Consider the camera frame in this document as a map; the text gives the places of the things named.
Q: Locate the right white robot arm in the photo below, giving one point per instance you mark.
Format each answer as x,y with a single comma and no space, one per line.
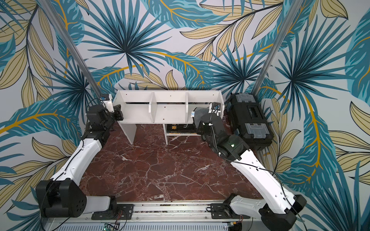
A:
278,209

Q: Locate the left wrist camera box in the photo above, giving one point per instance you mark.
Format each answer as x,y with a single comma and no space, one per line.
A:
107,102

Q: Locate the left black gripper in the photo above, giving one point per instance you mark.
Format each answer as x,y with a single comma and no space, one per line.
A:
117,111

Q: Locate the black yellow book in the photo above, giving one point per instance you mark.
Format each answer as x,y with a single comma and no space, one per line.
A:
181,128

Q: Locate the aluminium corner post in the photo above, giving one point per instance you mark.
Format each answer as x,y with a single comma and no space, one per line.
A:
288,20
51,13

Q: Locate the dark grey green cloth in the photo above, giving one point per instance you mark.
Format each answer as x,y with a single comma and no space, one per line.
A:
197,113

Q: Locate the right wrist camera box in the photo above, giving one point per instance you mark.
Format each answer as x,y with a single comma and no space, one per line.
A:
215,108

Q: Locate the right aluminium corner post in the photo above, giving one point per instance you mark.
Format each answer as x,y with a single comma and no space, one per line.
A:
288,20

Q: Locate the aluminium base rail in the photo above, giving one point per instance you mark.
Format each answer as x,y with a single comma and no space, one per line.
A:
198,215

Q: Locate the black plastic toolbox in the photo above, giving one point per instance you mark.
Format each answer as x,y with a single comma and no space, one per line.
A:
248,121

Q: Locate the white wooden bookshelf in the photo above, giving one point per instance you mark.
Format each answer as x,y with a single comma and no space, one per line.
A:
162,107

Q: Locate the left aluminium corner post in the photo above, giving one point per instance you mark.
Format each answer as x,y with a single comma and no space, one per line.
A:
51,13

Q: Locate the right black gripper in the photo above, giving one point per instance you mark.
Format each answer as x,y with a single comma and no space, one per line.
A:
198,119

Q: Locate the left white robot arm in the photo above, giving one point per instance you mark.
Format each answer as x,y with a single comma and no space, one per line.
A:
61,196

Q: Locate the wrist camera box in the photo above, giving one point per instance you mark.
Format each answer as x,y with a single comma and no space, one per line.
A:
107,102
215,108

